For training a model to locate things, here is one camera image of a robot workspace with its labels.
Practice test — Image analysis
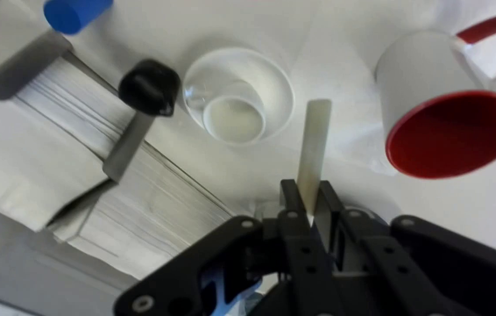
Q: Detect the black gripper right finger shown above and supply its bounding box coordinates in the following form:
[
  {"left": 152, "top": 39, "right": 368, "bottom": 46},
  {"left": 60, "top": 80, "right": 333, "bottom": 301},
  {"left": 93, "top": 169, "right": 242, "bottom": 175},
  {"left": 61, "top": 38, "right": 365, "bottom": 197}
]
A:
[{"left": 315, "top": 183, "right": 496, "bottom": 316}]

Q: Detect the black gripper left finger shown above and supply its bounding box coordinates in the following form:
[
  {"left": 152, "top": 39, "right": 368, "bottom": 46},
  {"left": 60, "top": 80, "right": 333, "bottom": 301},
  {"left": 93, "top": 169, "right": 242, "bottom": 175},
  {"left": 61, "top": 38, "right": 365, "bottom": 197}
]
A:
[{"left": 114, "top": 180, "right": 344, "bottom": 316}]

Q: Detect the white spoon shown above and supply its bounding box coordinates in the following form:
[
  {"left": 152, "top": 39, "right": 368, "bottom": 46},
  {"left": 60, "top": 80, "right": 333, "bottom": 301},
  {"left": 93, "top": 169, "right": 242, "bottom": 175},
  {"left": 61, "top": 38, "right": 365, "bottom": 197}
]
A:
[{"left": 298, "top": 99, "right": 331, "bottom": 222}]

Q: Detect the red and white mug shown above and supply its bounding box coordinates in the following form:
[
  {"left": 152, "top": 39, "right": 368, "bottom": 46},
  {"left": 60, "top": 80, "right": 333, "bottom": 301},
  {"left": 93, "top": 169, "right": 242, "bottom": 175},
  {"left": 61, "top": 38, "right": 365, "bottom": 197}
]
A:
[{"left": 375, "top": 17, "right": 496, "bottom": 180}]

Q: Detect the white saucer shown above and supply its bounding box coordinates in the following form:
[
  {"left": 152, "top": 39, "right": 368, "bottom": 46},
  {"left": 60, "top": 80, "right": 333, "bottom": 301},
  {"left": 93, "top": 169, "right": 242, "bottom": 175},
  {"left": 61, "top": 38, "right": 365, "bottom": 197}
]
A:
[{"left": 182, "top": 48, "right": 294, "bottom": 147}]

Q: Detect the small black cap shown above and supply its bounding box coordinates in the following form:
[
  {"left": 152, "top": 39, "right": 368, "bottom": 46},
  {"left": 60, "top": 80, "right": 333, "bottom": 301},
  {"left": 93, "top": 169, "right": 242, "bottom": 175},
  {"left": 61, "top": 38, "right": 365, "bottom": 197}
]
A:
[{"left": 119, "top": 61, "right": 182, "bottom": 117}]

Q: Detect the metal napkin holder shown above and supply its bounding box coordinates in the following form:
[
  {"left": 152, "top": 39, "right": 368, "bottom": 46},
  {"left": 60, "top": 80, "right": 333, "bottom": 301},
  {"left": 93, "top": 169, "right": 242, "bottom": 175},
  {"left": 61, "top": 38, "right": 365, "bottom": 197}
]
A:
[{"left": 0, "top": 34, "right": 230, "bottom": 278}]

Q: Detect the small blue cylinder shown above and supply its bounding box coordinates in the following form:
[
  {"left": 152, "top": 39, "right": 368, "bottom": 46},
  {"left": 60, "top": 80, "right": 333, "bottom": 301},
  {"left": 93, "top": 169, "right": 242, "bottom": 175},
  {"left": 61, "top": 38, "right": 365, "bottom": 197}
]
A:
[{"left": 42, "top": 0, "right": 114, "bottom": 36}]

